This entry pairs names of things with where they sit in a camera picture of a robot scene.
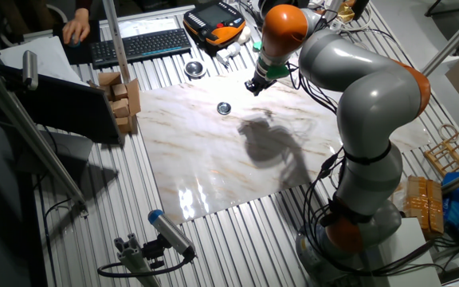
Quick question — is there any black keyboard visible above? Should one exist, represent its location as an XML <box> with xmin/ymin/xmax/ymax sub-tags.
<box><xmin>90</xmin><ymin>27</ymin><xmax>193</xmax><ymax>70</ymax></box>

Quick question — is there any white egg shaped object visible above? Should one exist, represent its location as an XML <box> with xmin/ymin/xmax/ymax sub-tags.
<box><xmin>237</xmin><ymin>26</ymin><xmax>252</xmax><ymax>45</ymax></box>

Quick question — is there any white paper stack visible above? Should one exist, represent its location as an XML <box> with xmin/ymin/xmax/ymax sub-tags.
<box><xmin>0</xmin><ymin>35</ymin><xmax>89</xmax><ymax>87</ymax></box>

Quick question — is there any tall aluminium post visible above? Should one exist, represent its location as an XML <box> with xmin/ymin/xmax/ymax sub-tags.
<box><xmin>101</xmin><ymin>0</ymin><xmax>131</xmax><ymax>85</ymax></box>

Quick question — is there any silver camera with blue tip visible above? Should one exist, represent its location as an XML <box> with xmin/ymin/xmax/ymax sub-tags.
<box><xmin>147</xmin><ymin>209</ymin><xmax>197</xmax><ymax>259</ymax></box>

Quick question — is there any orange black teach pendant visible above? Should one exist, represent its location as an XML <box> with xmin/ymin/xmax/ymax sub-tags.
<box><xmin>182</xmin><ymin>1</ymin><xmax>247</xmax><ymax>47</ymax></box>

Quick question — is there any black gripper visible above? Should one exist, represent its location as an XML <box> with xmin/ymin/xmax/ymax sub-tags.
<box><xmin>244</xmin><ymin>69</ymin><xmax>277</xmax><ymax>97</ymax></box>

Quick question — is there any white power adapter plug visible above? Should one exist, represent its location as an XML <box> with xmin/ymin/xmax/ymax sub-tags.
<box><xmin>216</xmin><ymin>41</ymin><xmax>241</xmax><ymax>67</ymax></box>

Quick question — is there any short aluminium post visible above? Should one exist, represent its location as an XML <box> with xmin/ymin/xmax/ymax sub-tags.
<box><xmin>324</xmin><ymin>0</ymin><xmax>344</xmax><ymax>21</ymax></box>

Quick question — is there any aluminium extrusion camera stand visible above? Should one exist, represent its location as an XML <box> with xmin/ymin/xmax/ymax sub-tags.
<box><xmin>113</xmin><ymin>233</ymin><xmax>163</xmax><ymax>287</ymax></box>

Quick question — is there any black camera cable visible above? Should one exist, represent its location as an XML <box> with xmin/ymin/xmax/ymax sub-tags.
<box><xmin>96</xmin><ymin>254</ymin><xmax>195</xmax><ymax>279</ymax></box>

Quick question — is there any gold crumpled foil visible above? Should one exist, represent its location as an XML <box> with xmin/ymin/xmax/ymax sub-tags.
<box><xmin>335</xmin><ymin>2</ymin><xmax>357</xmax><ymax>24</ymax></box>

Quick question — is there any small wooden rack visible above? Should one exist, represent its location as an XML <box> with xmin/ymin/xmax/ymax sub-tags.
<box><xmin>423</xmin><ymin>123</ymin><xmax>459</xmax><ymax>177</ymax></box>

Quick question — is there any diagonal aluminium bar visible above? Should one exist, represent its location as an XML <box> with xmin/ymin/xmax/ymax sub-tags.
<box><xmin>420</xmin><ymin>3</ymin><xmax>459</xmax><ymax>77</ymax></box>

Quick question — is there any green gripper mount adapter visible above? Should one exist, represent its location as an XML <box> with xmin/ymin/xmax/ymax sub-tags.
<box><xmin>252</xmin><ymin>40</ymin><xmax>291</xmax><ymax>81</ymax></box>

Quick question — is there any white box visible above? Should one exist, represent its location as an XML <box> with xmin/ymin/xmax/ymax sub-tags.
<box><xmin>367</xmin><ymin>217</ymin><xmax>444</xmax><ymax>287</ymax></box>

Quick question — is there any cardboard box with wooden blocks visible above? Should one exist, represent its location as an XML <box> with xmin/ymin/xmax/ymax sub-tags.
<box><xmin>88</xmin><ymin>71</ymin><xmax>143</xmax><ymax>136</ymax></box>

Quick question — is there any marble pattern sheet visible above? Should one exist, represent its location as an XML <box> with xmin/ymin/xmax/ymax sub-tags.
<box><xmin>135</xmin><ymin>63</ymin><xmax>432</xmax><ymax>225</ymax></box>

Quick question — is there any long aluminium frame bar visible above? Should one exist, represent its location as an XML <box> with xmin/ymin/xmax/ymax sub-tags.
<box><xmin>0</xmin><ymin>55</ymin><xmax>90</xmax><ymax>218</ymax></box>

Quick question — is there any person's hand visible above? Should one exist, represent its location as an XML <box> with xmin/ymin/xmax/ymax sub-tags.
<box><xmin>61</xmin><ymin>7</ymin><xmax>92</xmax><ymax>45</ymax></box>

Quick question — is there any white printed document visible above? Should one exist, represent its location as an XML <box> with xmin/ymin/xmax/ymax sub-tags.
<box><xmin>116</xmin><ymin>18</ymin><xmax>179</xmax><ymax>40</ymax></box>

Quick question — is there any tan cardboard box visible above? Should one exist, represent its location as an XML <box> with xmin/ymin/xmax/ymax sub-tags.
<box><xmin>400</xmin><ymin>175</ymin><xmax>445</xmax><ymax>240</ymax></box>

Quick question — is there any black cable bundle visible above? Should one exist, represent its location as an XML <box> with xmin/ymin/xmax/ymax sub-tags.
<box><xmin>287</xmin><ymin>11</ymin><xmax>445</xmax><ymax>279</ymax></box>

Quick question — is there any black mouse pad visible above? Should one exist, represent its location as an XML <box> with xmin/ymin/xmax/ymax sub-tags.
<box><xmin>53</xmin><ymin>18</ymin><xmax>102</xmax><ymax>65</ymax></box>

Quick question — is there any black monitor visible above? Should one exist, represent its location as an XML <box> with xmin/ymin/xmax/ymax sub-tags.
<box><xmin>0</xmin><ymin>62</ymin><xmax>124</xmax><ymax>145</ymax></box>

